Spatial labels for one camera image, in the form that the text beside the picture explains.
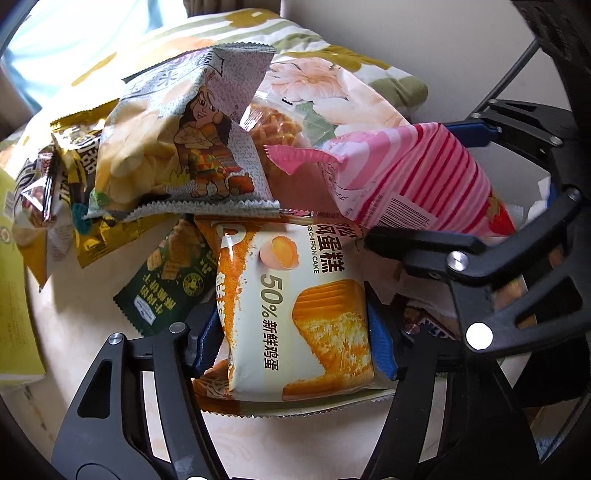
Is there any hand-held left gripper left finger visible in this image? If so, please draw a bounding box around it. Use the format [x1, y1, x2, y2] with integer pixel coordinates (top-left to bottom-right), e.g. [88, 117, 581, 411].
[51, 302, 232, 480]

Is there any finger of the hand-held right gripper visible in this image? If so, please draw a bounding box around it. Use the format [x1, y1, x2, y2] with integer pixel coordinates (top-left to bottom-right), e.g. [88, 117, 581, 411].
[442, 99, 578, 185]
[364, 187, 591, 352]

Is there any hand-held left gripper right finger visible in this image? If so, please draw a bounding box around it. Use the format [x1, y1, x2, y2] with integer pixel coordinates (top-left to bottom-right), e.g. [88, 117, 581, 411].
[360, 282, 541, 480]

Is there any chocolate bar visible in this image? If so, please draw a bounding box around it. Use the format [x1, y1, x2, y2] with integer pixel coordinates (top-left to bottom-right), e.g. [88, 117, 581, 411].
[402, 302, 462, 341]

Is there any pink striped snack bag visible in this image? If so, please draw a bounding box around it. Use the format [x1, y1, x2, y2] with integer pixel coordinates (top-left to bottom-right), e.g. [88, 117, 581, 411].
[264, 121, 520, 238]

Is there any orange white cake packet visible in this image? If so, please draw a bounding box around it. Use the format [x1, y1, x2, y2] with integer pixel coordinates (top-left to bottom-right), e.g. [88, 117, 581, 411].
[194, 215, 398, 418]

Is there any green cracker packet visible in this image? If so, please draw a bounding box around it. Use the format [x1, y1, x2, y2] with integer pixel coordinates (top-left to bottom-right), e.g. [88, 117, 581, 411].
[113, 217, 220, 337]

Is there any floral tablecloth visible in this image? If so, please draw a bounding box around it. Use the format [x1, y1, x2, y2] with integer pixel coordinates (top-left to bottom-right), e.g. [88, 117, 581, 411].
[0, 9, 546, 480]

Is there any gold foil snack packet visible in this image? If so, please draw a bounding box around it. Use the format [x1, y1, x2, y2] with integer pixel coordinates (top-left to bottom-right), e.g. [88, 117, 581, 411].
[50, 99, 178, 269]

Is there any clear waffle packet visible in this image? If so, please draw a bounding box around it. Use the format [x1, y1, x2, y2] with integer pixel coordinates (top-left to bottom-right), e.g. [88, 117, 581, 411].
[240, 90, 333, 214]

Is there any pale yellow snack packet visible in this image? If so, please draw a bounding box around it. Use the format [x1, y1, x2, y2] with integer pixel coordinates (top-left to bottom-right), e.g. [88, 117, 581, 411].
[11, 129, 80, 292]

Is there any yellow box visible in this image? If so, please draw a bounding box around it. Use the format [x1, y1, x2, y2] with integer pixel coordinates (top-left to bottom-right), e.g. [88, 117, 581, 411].
[0, 168, 47, 387]

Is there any grey cartoon print snack bag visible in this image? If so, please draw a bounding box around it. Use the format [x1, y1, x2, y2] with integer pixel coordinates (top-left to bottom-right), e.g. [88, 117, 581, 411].
[82, 42, 281, 223]

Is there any clear nut snack packet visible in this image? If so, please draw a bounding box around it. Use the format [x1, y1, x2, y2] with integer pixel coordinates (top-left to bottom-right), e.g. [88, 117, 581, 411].
[14, 148, 66, 228]

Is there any brown curtain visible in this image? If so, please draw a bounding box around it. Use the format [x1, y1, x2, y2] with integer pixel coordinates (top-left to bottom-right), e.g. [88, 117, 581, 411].
[182, 0, 284, 14]

